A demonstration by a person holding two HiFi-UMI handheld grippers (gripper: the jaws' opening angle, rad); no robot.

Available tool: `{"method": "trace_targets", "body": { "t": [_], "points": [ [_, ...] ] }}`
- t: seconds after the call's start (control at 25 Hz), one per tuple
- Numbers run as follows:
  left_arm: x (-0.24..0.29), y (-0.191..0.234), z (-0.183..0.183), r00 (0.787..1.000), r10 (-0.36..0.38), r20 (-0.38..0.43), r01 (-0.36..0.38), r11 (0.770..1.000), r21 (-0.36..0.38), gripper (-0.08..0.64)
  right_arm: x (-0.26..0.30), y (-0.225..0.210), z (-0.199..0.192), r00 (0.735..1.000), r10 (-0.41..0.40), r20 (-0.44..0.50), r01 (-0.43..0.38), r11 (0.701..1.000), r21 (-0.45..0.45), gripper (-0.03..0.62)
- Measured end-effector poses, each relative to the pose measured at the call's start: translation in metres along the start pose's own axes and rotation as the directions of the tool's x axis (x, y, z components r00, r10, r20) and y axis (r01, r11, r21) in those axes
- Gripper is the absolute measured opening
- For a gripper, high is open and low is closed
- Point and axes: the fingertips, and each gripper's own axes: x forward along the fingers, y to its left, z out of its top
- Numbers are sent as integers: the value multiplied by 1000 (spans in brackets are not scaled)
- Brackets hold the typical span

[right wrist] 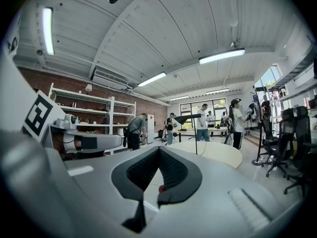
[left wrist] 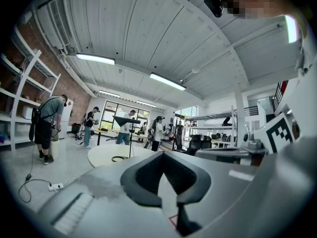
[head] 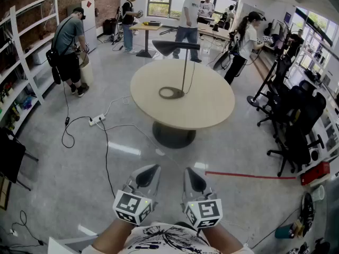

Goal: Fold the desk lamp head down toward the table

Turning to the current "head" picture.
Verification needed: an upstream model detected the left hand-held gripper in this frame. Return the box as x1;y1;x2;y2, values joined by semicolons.
112;164;162;226

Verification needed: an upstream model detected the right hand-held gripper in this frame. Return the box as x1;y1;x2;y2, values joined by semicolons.
181;167;224;229

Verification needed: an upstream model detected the black desk lamp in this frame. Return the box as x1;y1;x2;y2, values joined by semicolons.
152;40;201;100

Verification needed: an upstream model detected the black shoulder bag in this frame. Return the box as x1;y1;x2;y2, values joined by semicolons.
46;49;62;86

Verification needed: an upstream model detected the person's right forearm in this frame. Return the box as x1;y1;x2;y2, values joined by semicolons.
198;223;244;254

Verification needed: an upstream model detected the person's left forearm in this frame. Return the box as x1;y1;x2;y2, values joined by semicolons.
90;218;133;254

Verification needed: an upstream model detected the red floor tape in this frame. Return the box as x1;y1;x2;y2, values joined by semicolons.
205;170;297;180

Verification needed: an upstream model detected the person's white printed shirt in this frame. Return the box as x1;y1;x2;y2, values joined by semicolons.
87;222;255;254

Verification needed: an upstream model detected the white power strip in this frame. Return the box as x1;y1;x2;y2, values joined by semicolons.
88;114;106;127

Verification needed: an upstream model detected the round beige table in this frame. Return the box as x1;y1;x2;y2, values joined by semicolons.
129;59;236;149

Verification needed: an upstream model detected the black pole stand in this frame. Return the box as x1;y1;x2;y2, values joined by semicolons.
246;54;282;107

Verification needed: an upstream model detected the white panel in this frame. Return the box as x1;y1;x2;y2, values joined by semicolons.
47;235;99;254

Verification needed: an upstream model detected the black office chair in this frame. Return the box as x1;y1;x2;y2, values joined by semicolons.
256;53;293;128
266;120;325;177
272;79;328;140

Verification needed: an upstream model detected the black backpack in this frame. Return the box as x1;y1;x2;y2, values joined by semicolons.
300;192;316;238

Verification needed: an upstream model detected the red box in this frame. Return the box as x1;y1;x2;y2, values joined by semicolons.
300;161;331;186

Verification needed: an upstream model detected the white plastic cup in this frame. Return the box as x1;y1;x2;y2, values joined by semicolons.
311;185;325;202

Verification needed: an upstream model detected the beige bin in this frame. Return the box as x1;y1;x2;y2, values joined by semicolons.
79;60;94;86

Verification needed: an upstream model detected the white shelf unit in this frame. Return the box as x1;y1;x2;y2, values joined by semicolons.
0;0;60;134

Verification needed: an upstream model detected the small square wooden table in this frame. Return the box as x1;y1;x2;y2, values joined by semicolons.
129;21;164;59

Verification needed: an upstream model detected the silver refrigerator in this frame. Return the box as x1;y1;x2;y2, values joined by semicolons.
67;0;97;54

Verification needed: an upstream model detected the large window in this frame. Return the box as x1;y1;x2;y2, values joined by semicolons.
147;0;243;20

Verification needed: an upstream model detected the long white floor cable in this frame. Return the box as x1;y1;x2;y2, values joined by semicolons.
95;123;183;170

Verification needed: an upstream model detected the black cable with adapter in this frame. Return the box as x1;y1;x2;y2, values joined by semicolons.
61;82;92;149

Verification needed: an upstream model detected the thin dark cable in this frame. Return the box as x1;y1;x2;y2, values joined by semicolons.
184;61;196;95

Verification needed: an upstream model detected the thin black floor cable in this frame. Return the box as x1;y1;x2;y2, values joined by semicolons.
10;210;44;247

